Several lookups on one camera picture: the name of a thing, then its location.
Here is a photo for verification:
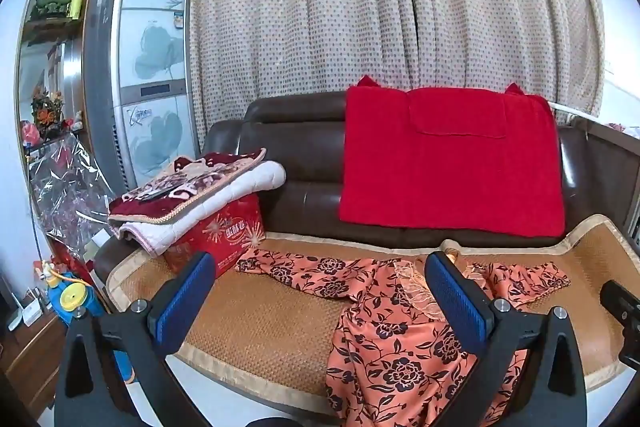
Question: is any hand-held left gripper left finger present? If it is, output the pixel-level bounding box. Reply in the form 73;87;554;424
54;251;217;427

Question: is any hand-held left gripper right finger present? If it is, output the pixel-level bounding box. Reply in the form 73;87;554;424
424;251;588;427

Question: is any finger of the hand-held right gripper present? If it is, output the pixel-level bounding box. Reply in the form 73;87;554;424
600;279;640;368

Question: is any orange floral garment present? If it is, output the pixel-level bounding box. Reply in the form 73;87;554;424
235;249;572;427

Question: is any woven rattan sofa mat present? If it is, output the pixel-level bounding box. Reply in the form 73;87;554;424
105;214;640;413

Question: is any blue and yellow toy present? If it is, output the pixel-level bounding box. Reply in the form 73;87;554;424
42;259;136;383

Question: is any red towel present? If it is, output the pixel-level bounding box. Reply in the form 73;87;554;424
338;76;567;239

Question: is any maroon floral blanket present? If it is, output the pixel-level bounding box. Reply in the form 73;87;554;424
108;148;267;225

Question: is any white folded quilt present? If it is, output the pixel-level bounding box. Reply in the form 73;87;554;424
111;161;287;257

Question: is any white router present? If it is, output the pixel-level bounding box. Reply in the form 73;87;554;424
7;289;48;333

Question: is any low wooden cabinet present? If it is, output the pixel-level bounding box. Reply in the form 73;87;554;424
0;307;68;418

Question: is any clear plastic wrap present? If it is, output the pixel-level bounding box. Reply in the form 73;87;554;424
27;132;118;248

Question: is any brown leather sofa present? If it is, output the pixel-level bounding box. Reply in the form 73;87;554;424
92;93;640;308

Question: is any flower ornament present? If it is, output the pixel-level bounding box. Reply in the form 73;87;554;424
31;87;66;140

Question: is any standing air conditioner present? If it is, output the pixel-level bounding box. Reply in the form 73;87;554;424
82;0;201;192

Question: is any beige dotted curtain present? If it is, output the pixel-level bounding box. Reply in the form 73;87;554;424
157;0;608;148

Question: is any green plant ornament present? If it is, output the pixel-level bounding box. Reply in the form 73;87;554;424
30;0;73;20

